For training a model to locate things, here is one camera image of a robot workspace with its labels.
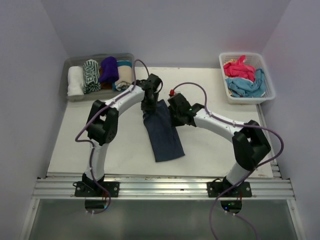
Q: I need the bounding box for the dark grey towel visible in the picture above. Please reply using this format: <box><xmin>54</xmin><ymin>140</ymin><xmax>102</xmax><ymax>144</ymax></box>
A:
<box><xmin>143</xmin><ymin>99</ymin><xmax>185</xmax><ymax>163</ymax></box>

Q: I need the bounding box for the purple towel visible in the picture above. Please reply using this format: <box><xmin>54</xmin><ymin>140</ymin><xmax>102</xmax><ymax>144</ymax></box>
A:
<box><xmin>99</xmin><ymin>56</ymin><xmax>119</xmax><ymax>84</ymax></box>

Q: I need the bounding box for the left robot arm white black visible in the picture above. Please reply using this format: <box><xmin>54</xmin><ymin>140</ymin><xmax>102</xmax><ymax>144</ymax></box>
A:
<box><xmin>82</xmin><ymin>86</ymin><xmax>159</xmax><ymax>197</ymax></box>

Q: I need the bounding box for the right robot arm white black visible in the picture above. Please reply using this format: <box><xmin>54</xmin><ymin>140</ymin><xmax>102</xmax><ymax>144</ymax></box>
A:
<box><xmin>168</xmin><ymin>103</ymin><xmax>271</xmax><ymax>197</ymax></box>

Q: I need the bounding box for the beige teal rolled towel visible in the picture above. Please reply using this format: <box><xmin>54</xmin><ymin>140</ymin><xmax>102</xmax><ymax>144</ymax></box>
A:
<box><xmin>112</xmin><ymin>60</ymin><xmax>133</xmax><ymax>92</ymax></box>

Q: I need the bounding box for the brown rolled towel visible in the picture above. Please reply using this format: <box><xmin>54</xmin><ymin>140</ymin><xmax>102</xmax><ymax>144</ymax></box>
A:
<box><xmin>99</xmin><ymin>67</ymin><xmax>113</xmax><ymax>90</ymax></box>

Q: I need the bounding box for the light blue crumpled towel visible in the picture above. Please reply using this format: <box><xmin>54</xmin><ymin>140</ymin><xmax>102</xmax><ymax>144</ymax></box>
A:
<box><xmin>225</xmin><ymin>68</ymin><xmax>266</xmax><ymax>98</ymax></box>

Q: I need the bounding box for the green striped rolled towel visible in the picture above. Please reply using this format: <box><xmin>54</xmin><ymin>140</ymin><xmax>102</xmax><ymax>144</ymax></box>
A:
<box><xmin>82</xmin><ymin>59</ymin><xmax>101</xmax><ymax>94</ymax></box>

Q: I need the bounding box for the pink object in basket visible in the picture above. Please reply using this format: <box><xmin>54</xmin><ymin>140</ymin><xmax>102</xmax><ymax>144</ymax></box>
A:
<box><xmin>223</xmin><ymin>55</ymin><xmax>256</xmax><ymax>82</ymax></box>

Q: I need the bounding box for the white plastic laundry basket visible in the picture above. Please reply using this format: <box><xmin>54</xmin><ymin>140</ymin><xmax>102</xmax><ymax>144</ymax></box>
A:
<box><xmin>219</xmin><ymin>52</ymin><xmax>276</xmax><ymax>105</ymax></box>

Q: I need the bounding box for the white rolled towel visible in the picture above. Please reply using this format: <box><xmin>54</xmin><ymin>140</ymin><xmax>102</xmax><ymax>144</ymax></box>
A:
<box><xmin>67</xmin><ymin>66</ymin><xmax>84</xmax><ymax>97</ymax></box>

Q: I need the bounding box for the clear plastic tray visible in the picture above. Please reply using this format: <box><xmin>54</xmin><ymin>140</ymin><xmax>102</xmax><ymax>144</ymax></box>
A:
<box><xmin>59</xmin><ymin>53</ymin><xmax>135</xmax><ymax>102</ymax></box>

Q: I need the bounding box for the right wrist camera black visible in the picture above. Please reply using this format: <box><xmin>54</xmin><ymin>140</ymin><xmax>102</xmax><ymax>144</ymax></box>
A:
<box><xmin>167</xmin><ymin>93</ymin><xmax>191</xmax><ymax>111</ymax></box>

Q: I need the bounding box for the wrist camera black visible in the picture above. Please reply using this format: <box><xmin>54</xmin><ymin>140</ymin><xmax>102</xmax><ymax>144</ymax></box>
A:
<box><xmin>145</xmin><ymin>73</ymin><xmax>163</xmax><ymax>92</ymax></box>
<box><xmin>167</xmin><ymin>93</ymin><xmax>191</xmax><ymax>111</ymax></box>

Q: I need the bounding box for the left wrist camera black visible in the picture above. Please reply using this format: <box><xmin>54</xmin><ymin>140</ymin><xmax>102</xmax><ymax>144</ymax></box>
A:
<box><xmin>145</xmin><ymin>73</ymin><xmax>163</xmax><ymax>92</ymax></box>

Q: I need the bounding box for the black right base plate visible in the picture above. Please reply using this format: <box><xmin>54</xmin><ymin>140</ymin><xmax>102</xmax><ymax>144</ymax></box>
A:
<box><xmin>206</xmin><ymin>181</ymin><xmax>252</xmax><ymax>198</ymax></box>

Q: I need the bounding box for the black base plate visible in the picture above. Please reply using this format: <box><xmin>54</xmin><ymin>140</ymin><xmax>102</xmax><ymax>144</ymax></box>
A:
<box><xmin>72</xmin><ymin>181</ymin><xmax>120</xmax><ymax>198</ymax></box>
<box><xmin>206</xmin><ymin>181</ymin><xmax>252</xmax><ymax>198</ymax></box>

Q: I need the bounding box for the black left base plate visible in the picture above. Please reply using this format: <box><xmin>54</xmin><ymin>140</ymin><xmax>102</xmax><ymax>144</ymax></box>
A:
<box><xmin>72</xmin><ymin>181</ymin><xmax>120</xmax><ymax>198</ymax></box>

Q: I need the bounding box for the aluminium mounting rail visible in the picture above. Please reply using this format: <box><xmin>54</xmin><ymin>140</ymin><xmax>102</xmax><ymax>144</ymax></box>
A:
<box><xmin>31</xmin><ymin>174</ymin><xmax>295</xmax><ymax>200</ymax></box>

